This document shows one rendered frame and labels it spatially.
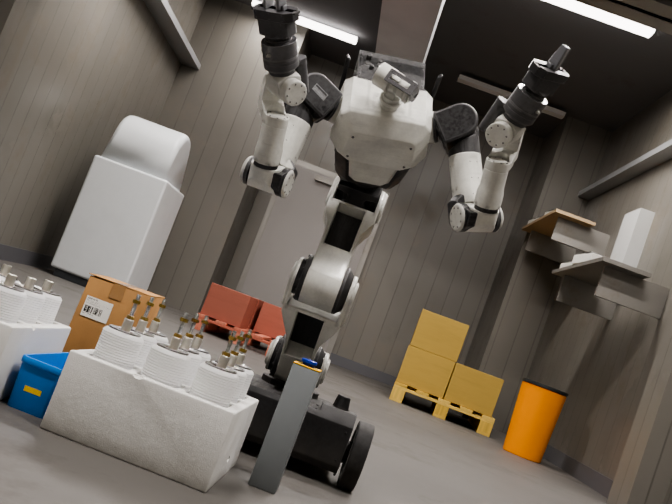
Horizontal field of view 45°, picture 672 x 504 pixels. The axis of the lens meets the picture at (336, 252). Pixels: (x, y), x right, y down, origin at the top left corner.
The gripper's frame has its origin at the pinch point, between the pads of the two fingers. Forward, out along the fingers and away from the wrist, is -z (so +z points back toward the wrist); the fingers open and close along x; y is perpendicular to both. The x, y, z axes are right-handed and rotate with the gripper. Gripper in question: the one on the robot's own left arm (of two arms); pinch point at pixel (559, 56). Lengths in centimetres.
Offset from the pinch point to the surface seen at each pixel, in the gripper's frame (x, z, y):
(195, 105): -294, 392, 575
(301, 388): 47, 86, -28
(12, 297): 106, 92, 9
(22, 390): 104, 107, -6
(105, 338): 91, 87, -9
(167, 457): 84, 94, -37
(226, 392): 71, 82, -30
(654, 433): -270, 191, -14
